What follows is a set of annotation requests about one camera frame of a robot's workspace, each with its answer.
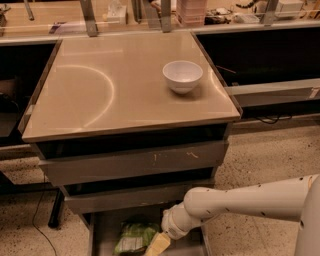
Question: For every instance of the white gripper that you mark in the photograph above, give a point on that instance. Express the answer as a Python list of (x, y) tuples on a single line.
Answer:
[(172, 226)]

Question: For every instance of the green rice chip bag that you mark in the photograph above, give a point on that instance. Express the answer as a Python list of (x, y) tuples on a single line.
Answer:
[(135, 237)]

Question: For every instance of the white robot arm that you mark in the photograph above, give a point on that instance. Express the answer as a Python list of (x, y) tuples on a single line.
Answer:
[(296, 199)]

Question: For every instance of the bottom open grey drawer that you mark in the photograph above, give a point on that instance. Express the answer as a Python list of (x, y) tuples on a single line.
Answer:
[(105, 229)]

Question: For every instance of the middle grey drawer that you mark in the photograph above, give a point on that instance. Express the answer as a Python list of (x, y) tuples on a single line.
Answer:
[(133, 197)]

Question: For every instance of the top grey drawer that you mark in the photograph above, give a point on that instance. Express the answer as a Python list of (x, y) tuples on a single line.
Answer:
[(134, 163)]

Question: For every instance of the grey drawer cabinet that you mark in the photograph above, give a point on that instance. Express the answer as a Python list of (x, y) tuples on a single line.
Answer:
[(108, 94)]

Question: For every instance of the black table leg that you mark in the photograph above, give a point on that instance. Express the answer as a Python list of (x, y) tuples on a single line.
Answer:
[(55, 213)]

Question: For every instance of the white bowl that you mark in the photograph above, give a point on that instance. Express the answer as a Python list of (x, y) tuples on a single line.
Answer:
[(182, 76)]

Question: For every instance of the pink stacked container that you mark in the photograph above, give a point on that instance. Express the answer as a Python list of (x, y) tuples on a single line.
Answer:
[(191, 12)]

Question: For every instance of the white box on shelf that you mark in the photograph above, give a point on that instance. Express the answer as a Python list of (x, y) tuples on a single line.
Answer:
[(288, 8)]

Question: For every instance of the grey metal rail right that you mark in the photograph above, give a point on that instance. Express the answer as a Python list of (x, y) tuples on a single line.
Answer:
[(276, 93)]

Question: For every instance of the grey metal post middle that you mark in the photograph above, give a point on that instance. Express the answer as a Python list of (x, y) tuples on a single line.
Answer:
[(166, 16)]

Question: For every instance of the grey metal post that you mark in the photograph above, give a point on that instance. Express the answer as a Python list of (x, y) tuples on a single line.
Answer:
[(89, 18), (269, 14), (166, 16)]

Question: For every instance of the grey metal post left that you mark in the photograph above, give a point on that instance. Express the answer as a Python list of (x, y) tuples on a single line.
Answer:
[(89, 18)]

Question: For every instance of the grey metal post right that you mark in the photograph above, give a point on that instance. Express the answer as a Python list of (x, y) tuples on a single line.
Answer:
[(269, 14)]

